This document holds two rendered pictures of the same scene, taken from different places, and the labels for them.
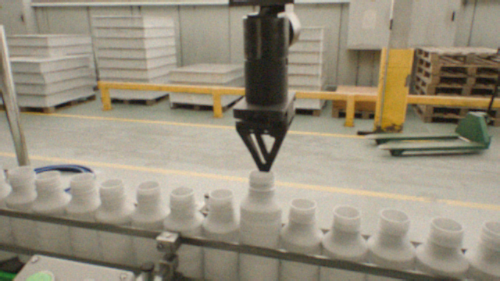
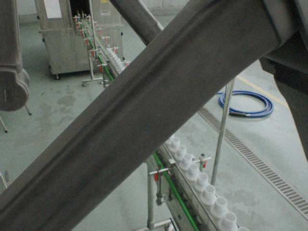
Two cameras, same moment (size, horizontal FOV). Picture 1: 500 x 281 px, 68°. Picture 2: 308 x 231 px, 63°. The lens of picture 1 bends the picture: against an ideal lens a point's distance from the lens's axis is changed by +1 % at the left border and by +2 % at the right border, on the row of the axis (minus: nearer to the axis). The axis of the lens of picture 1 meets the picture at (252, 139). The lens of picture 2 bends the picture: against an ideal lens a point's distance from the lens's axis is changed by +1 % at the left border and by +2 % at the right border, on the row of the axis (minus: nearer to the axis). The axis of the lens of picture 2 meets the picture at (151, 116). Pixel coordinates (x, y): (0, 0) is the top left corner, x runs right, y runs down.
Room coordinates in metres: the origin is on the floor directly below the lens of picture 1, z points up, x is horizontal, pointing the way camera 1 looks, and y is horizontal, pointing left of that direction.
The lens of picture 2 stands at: (0.04, -0.05, 1.83)
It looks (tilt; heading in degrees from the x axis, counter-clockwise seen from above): 32 degrees down; 55
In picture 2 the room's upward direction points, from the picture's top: straight up
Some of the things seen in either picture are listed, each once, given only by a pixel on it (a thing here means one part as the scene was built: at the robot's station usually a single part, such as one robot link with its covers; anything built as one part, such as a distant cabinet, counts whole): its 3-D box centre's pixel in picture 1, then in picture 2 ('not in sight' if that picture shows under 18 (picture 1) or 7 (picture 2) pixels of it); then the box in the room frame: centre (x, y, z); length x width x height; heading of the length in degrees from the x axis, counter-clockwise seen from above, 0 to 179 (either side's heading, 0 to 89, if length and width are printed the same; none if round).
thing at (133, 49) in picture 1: (139, 58); not in sight; (7.10, 2.15, 0.76); 1.25 x 1.03 x 1.52; 167
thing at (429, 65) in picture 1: (455, 83); not in sight; (5.71, -3.14, 0.51); 1.26 x 1.08 x 1.02; 165
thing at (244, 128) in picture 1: (266, 136); not in sight; (0.48, -0.02, 1.25); 0.07 x 0.07 x 0.09; 75
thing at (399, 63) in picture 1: (391, 91); not in sight; (4.74, -1.81, 0.55); 0.40 x 0.34 x 1.10; 75
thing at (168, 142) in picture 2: not in sight; (169, 146); (0.64, 0.67, 1.08); 0.06 x 0.06 x 0.17
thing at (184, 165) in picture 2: not in sight; (186, 171); (0.59, 0.50, 1.08); 0.06 x 0.06 x 0.17
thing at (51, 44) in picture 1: (54, 65); not in sight; (7.57, 4.01, 0.59); 1.25 x 1.03 x 1.17; 165
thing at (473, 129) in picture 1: (438, 99); not in sight; (4.10, -2.09, 0.58); 1.45 x 0.54 x 1.16; 95
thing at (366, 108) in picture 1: (366, 101); not in sight; (6.01, -1.89, 0.16); 1.23 x 1.02 x 0.31; 163
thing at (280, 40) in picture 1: (266, 36); not in sight; (0.48, -0.02, 1.38); 0.07 x 0.06 x 0.07; 164
